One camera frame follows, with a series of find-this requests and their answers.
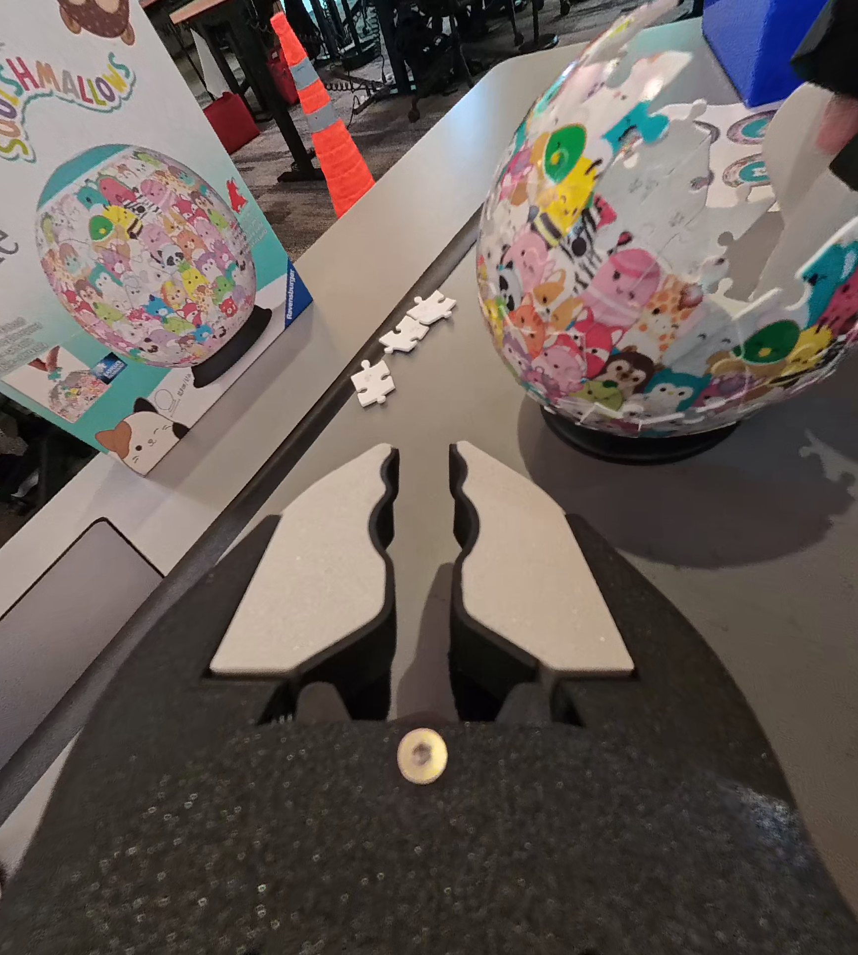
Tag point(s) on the black ball stand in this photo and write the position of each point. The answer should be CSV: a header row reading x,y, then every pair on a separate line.
x,y
638,440

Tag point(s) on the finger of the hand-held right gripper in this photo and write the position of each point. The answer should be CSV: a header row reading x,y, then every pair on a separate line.
x,y
802,164

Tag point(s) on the white puzzle piece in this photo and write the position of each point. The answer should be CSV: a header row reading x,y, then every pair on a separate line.
x,y
404,336
432,309
374,384

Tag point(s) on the blue plastic bin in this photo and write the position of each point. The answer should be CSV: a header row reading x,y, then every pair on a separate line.
x,y
757,45

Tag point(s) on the orange plastic object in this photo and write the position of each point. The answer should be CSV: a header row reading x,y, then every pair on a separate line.
x,y
332,142

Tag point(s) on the person's right hand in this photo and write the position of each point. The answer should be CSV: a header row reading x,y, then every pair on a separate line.
x,y
850,123

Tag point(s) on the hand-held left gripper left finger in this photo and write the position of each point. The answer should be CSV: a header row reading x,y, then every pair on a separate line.
x,y
302,597

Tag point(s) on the teal puzzle box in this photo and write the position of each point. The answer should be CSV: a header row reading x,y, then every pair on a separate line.
x,y
116,239

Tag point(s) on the colourful puzzle ball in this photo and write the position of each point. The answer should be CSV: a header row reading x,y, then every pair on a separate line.
x,y
623,284

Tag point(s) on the puzzle instruction leaflet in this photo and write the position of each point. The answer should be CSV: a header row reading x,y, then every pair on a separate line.
x,y
735,157

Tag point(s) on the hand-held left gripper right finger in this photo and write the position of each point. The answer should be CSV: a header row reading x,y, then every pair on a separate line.
x,y
541,597

